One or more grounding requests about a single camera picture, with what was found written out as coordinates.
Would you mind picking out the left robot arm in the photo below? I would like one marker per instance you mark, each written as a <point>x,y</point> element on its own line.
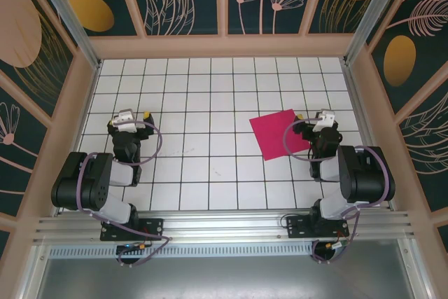
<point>73,180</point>

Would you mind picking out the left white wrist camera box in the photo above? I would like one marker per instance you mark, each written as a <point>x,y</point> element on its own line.
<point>125,121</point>

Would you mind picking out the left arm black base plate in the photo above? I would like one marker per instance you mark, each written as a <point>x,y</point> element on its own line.
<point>154,225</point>

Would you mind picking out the grey metal sheet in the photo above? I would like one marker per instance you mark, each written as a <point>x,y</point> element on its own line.
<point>224,278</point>

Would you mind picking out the aluminium mounting rail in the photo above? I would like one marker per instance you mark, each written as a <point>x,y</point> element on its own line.
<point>224,223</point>

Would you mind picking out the magenta cloth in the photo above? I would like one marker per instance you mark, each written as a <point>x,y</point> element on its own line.
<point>273,134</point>

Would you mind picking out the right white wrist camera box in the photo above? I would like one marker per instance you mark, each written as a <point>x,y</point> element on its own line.
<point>323,120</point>

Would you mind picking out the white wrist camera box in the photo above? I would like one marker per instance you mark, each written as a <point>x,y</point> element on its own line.
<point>125,121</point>
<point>323,120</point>

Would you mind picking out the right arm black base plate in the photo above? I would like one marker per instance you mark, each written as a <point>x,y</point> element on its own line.
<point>297,227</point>

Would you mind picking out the aluminium frame post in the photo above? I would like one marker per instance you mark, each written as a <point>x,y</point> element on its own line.
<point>371,8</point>
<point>70,22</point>

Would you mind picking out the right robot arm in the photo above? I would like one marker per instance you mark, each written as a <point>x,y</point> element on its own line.
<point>367,176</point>

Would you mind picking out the aluminium side rail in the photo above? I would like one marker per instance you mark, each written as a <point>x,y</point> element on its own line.
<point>367,131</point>

